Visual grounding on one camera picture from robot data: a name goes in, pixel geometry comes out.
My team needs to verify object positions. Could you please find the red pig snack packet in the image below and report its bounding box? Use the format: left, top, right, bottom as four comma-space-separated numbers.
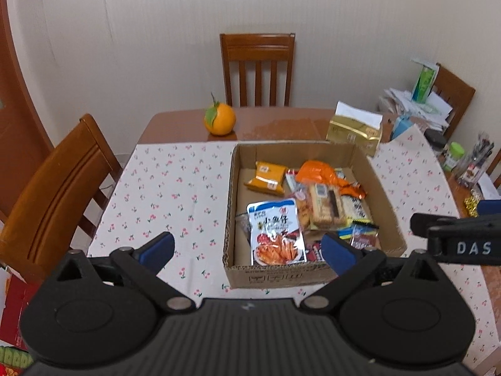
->
350, 221, 380, 249

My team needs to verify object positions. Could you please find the barcode brown cake packet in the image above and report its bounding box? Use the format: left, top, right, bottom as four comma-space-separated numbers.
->
310, 183, 346, 230

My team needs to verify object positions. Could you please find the long beige strip snack bag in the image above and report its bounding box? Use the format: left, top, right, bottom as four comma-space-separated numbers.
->
334, 188, 372, 241

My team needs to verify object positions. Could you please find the white blue fish snack bag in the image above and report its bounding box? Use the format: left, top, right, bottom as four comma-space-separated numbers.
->
246, 199, 307, 267

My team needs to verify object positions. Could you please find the round biscuit clear packet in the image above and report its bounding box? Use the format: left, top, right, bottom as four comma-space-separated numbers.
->
287, 182, 312, 232

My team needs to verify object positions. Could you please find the orange snack bag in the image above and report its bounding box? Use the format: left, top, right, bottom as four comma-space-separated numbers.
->
296, 159, 366, 200

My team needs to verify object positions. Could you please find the silver red snack packet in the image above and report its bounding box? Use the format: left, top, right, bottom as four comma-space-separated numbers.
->
284, 169, 300, 193

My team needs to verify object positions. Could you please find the yellow orange snack packet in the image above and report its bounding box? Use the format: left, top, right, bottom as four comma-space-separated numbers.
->
245, 161, 287, 197

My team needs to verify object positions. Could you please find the gold snowflake ornament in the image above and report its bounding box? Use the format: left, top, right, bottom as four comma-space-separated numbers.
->
464, 194, 481, 217

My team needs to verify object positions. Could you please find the clear pen holder jar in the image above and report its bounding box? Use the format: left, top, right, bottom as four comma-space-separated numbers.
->
455, 132, 494, 189

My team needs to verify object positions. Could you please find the green lid bottle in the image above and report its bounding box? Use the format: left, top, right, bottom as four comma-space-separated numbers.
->
442, 142, 464, 171

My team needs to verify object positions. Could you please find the brown cardboard box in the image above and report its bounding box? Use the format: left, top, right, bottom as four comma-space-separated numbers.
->
223, 142, 407, 289

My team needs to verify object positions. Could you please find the black lid jar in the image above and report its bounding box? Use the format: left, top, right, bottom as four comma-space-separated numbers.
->
424, 128, 447, 157

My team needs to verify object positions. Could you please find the pile of white papers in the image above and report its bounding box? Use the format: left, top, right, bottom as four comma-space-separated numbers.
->
378, 88, 452, 132

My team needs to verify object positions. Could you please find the left wooden chair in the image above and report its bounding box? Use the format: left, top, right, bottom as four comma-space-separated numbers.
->
1, 114, 122, 284

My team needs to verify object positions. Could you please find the wooden chair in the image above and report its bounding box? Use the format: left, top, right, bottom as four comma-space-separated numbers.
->
1, 114, 122, 284
219, 33, 296, 108
432, 63, 476, 139

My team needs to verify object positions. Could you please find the right wooden chair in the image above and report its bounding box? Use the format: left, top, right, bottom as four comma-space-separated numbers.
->
432, 63, 476, 139

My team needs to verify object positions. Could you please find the light blue small box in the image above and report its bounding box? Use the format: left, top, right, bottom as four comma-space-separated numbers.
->
390, 114, 414, 141

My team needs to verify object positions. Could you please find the green white carton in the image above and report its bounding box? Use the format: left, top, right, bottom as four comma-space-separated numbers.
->
411, 58, 440, 104

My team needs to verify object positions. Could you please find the gold tissue pack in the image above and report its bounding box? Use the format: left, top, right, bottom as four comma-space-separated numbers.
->
326, 101, 383, 157

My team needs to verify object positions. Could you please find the orange fruit with leaf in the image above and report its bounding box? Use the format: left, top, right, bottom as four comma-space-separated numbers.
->
204, 94, 236, 137

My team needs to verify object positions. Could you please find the red printed box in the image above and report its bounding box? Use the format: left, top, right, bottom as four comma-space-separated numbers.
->
0, 268, 38, 375

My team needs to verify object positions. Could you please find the wooden glass door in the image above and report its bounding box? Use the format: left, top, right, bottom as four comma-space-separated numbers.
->
0, 0, 54, 222

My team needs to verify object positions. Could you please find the far wooden chair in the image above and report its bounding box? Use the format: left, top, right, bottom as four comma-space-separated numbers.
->
219, 33, 296, 108

